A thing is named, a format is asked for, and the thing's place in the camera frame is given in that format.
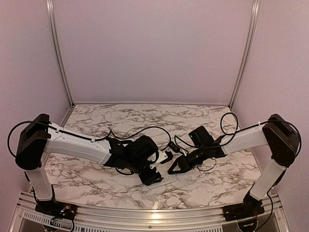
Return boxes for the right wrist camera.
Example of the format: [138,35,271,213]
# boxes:
[168,141,183,154]

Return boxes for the right aluminium corner post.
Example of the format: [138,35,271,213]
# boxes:
[228,0,260,111]

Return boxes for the left aluminium corner post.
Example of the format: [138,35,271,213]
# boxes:
[46,0,74,108]

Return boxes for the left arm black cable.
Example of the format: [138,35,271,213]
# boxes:
[7,120,171,176]

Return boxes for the aluminium corner post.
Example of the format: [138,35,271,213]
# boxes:
[46,0,74,108]
[228,0,260,111]

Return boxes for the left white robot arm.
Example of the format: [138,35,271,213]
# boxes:
[15,114,162,215]

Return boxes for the white remote control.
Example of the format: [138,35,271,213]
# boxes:
[147,174,177,189]

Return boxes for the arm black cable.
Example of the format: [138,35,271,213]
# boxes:
[7,120,171,176]
[173,112,302,172]

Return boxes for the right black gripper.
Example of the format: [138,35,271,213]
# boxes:
[168,145,208,174]

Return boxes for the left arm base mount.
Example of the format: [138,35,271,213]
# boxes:
[33,186,77,220]

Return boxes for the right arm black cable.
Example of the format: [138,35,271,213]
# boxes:
[173,112,302,172]

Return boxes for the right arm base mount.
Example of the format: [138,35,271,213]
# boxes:
[223,191,265,221]

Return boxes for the front aluminium rail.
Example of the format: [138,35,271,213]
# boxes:
[8,192,291,232]

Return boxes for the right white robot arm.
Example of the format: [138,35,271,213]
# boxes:
[168,114,302,217]

